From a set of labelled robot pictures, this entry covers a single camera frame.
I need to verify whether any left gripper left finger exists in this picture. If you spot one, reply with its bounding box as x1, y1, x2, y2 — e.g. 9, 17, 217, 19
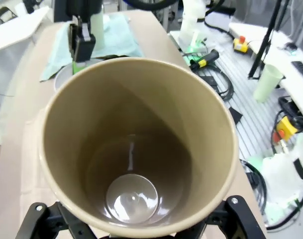
15, 201, 97, 239

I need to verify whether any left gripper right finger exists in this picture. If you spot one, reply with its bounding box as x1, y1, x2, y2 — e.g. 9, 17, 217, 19
191, 195, 266, 239

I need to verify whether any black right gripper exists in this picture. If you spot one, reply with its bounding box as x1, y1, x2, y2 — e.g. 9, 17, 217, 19
54, 0, 103, 76

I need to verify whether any white round bowl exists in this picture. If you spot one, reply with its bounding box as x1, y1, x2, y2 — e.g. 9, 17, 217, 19
53, 57, 102, 93

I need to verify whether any green towel mat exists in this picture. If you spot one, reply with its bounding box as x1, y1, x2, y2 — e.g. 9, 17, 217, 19
39, 12, 145, 83

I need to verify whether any tall beige plastic cup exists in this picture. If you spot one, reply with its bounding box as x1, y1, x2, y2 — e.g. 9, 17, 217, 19
37, 56, 239, 239

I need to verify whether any dark brown serving tray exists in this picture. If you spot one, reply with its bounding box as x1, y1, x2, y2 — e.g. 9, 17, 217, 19
91, 53, 142, 60

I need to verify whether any white side table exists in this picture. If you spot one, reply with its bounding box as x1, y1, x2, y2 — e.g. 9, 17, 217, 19
0, 6, 50, 54

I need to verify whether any black folding chair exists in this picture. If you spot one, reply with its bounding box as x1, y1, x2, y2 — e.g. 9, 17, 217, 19
0, 6, 11, 25

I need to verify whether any black square pad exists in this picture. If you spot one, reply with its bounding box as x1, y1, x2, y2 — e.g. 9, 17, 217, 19
229, 106, 243, 124
203, 75, 218, 87

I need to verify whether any yellow emergency stop button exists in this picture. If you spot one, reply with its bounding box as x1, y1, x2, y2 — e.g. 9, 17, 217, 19
232, 35, 249, 53
273, 116, 303, 144

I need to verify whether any pale mint plastic cup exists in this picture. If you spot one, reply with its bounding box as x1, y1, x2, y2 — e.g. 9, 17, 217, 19
253, 64, 284, 103

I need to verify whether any white operator desk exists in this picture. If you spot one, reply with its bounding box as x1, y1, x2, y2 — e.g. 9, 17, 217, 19
229, 21, 303, 118

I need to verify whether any black floor cable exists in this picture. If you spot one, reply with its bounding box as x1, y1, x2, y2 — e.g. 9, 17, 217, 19
204, 71, 235, 100
240, 159, 269, 225

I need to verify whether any black braided cable bundle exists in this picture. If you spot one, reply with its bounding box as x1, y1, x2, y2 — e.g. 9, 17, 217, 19
127, 0, 179, 11

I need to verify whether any black yellow enabling handle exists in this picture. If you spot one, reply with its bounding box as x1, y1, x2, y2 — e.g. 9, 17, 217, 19
190, 49, 220, 71

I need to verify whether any black camera stand pole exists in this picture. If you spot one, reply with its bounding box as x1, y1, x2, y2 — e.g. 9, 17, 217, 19
248, 0, 283, 80

